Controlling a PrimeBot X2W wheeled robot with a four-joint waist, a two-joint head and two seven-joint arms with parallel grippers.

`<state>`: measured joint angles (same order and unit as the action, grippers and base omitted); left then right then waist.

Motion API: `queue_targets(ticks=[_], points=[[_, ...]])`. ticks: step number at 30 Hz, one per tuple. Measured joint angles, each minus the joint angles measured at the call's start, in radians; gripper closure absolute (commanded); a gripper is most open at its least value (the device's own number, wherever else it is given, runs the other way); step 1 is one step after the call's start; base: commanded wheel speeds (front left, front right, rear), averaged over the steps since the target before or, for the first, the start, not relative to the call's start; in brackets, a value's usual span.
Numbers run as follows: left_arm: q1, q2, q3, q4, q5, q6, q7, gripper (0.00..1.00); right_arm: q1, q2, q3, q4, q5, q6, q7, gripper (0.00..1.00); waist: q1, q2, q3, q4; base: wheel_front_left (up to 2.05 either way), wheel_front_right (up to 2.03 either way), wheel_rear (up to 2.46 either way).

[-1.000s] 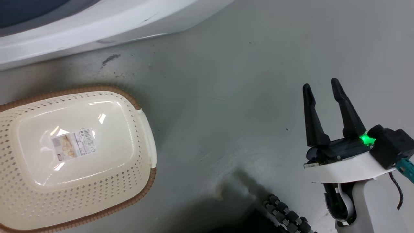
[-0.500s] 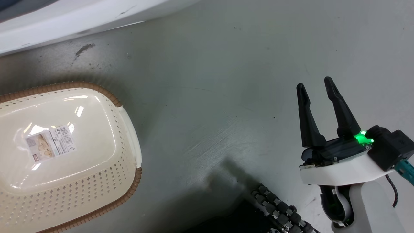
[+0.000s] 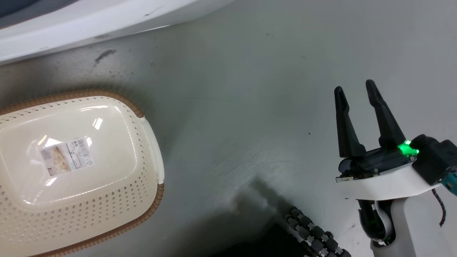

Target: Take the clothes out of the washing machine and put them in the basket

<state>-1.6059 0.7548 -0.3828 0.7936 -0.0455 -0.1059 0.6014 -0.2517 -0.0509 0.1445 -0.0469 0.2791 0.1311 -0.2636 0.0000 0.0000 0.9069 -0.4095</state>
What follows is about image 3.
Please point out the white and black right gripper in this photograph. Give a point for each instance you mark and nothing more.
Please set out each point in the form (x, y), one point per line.
(396, 171)

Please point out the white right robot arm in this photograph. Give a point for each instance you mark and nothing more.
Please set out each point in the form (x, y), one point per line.
(407, 228)

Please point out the cream plastic laundry basket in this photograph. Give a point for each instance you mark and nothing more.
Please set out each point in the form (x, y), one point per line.
(89, 192)

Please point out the white washing machine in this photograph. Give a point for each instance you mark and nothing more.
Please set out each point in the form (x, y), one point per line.
(71, 25)

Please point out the product label sticker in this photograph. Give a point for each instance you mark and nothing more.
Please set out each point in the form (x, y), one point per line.
(66, 157)

